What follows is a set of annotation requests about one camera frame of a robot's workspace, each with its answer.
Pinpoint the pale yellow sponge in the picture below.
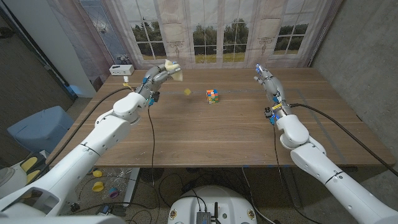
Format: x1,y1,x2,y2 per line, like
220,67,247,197
164,58,183,82

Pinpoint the black round floor fan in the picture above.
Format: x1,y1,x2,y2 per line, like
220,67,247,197
139,167,165,183

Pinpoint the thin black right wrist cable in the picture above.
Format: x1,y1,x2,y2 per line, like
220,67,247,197
272,124,324,224

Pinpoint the grey module on torso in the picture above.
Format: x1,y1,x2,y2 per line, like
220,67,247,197
196,211,212,224

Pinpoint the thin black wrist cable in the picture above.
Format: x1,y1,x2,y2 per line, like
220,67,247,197
147,105,156,188
272,124,324,224

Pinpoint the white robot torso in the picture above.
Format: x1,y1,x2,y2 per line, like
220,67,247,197
167,185,258,224

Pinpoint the thin black left wrist cable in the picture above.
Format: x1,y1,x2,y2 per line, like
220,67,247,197
147,105,156,188

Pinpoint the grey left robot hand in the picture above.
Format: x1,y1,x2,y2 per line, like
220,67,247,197
135,63,182,106

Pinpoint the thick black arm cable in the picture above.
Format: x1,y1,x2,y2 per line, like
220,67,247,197
29,86,135,186
289,103,398,177

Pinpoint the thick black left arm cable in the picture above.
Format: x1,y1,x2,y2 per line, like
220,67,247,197
29,86,135,186

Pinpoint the multicoloured puzzle cube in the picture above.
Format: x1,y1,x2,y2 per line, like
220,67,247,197
206,89,220,105

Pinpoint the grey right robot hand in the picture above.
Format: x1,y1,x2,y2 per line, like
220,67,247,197
253,63,293,121

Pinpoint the white power strip box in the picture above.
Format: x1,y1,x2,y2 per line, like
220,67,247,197
109,64,135,77

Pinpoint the black blue floor device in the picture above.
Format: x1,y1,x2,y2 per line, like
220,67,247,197
96,203,127,217

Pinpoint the printed window backdrop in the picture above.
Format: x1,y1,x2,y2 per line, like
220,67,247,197
46,0,345,70

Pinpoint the blue covered bin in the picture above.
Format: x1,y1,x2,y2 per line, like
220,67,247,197
6,105,75,154

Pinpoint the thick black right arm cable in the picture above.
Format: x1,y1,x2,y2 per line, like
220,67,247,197
289,103,398,177

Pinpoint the clear plastic packaging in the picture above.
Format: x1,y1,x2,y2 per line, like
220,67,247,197
104,167,133,190

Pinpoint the black yellow foot pedal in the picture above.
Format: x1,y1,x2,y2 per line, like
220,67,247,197
26,167,47,184
20,152,46,172

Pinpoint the white table leg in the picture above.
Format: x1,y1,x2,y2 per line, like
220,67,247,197
123,167,141,208

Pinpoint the grey table leg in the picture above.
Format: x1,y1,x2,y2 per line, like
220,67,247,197
281,167,302,208

